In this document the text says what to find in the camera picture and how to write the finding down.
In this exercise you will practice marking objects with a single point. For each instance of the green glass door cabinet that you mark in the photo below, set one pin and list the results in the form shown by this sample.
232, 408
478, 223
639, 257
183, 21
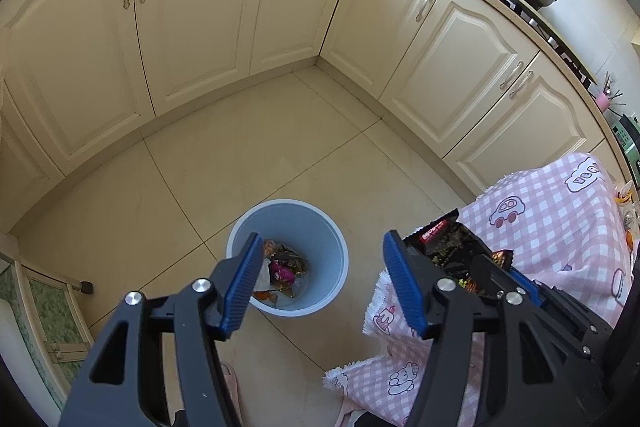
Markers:
50, 322

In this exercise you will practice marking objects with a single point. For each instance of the pink utensil holder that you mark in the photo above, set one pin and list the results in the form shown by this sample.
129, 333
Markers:
602, 102

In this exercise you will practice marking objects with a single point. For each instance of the yellow snack wrapper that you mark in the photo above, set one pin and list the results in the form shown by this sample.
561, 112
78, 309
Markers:
626, 194

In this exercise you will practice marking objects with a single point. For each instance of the black gas stove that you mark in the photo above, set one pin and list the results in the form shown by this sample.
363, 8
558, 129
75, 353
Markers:
545, 37

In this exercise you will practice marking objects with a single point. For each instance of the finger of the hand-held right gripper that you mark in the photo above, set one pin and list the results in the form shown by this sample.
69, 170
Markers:
565, 312

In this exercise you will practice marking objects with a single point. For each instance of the pink slipper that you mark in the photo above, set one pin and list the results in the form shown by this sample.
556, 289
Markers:
232, 392

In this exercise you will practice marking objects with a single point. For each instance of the pink wrapper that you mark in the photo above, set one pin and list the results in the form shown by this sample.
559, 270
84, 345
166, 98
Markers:
282, 274

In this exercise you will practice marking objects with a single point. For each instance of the white wrapper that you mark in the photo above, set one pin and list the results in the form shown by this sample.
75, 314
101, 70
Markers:
265, 274

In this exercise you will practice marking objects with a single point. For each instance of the gold snack wrapper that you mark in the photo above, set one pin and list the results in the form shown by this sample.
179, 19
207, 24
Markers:
292, 259

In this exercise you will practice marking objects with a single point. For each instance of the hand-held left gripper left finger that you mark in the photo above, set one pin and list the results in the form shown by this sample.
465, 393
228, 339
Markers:
242, 287

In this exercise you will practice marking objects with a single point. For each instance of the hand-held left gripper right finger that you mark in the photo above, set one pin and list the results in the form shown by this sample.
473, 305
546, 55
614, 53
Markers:
402, 282

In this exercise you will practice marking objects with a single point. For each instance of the cream lower kitchen cabinets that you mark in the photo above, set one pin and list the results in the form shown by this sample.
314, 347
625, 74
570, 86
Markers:
200, 7

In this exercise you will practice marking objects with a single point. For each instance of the green electric cooker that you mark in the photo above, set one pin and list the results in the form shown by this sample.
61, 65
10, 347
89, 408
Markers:
627, 142

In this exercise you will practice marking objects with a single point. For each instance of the light blue plastic bin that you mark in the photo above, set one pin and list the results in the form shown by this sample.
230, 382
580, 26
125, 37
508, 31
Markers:
320, 257

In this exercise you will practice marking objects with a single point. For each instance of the black snack packet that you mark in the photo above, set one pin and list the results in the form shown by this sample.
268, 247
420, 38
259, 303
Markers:
450, 247

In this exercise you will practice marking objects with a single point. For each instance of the black door stopper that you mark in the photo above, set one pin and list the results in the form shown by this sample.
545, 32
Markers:
86, 288

